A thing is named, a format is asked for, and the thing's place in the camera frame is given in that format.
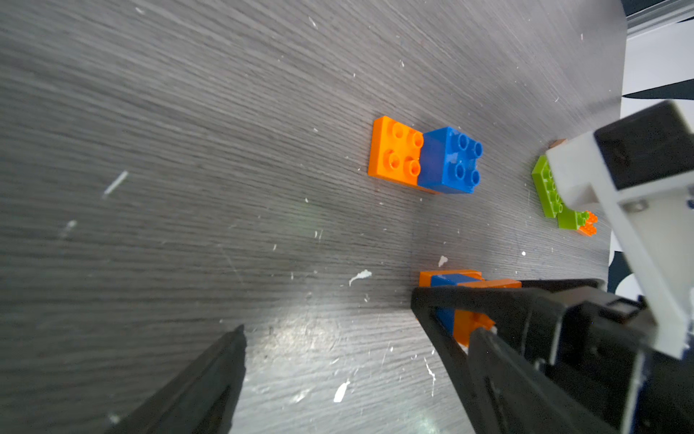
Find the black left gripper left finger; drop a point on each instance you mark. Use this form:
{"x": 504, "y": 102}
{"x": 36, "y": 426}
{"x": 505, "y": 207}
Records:
{"x": 201, "y": 399}

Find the green long lego brick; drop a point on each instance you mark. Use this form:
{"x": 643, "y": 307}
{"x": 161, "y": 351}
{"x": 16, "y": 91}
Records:
{"x": 546, "y": 189}

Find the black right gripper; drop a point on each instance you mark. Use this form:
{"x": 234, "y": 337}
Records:
{"x": 590, "y": 343}

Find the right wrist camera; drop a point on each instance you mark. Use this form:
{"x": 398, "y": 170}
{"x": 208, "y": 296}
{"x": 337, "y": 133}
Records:
{"x": 644, "y": 154}

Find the brown lego brick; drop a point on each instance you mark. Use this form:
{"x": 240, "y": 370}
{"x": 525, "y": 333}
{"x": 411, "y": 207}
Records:
{"x": 557, "y": 142}

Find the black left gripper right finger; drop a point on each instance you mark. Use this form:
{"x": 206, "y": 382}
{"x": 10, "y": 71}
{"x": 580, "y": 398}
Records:
{"x": 515, "y": 398}

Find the blue square lego brick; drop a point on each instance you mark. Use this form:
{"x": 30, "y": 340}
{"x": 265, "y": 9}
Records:
{"x": 448, "y": 162}

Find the small orange lego brick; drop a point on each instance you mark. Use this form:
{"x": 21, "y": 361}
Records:
{"x": 395, "y": 152}

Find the green square lego brick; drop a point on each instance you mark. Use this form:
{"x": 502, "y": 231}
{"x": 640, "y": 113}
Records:
{"x": 571, "y": 220}

